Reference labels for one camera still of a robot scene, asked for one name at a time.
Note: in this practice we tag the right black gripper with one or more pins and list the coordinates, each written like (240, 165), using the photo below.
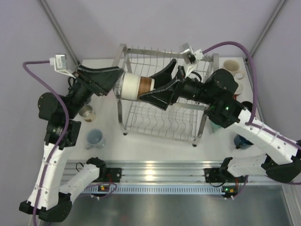
(163, 97)

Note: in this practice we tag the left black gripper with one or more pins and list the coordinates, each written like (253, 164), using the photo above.
(99, 81)

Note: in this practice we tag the white steel cup wood band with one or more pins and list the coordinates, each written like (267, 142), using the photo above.
(134, 86)

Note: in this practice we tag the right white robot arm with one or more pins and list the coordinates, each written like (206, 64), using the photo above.
(281, 157)

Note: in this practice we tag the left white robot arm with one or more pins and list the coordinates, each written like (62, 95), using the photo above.
(50, 201)

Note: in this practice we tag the stainless steel dish rack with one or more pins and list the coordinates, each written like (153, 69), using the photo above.
(184, 120)

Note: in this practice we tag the small cream steel tumbler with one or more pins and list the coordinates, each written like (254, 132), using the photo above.
(87, 113)

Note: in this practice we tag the light blue mug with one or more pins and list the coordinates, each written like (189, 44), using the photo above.
(95, 139)

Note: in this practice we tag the mint green mug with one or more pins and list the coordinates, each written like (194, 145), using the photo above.
(214, 127)

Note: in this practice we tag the cream floral mug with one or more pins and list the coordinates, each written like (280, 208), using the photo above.
(234, 68)

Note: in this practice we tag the orange cup black interior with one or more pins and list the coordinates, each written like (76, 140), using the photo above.
(248, 105)

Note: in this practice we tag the navy blue mug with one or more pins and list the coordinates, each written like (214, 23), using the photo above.
(241, 142)

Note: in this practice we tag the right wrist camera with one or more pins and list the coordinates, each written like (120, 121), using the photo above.
(191, 58)

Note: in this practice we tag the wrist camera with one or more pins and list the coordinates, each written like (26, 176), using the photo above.
(60, 63)
(191, 58)

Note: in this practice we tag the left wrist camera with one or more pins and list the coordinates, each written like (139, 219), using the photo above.
(60, 63)

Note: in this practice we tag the white cup orange handle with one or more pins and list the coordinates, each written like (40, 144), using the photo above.
(240, 87)

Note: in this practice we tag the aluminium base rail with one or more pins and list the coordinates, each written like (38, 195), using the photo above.
(164, 172)

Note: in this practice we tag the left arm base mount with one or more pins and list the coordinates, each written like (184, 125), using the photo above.
(112, 175)

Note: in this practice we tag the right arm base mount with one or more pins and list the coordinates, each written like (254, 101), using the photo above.
(217, 177)

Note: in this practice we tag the white slotted cable duct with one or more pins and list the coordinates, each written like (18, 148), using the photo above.
(159, 189)

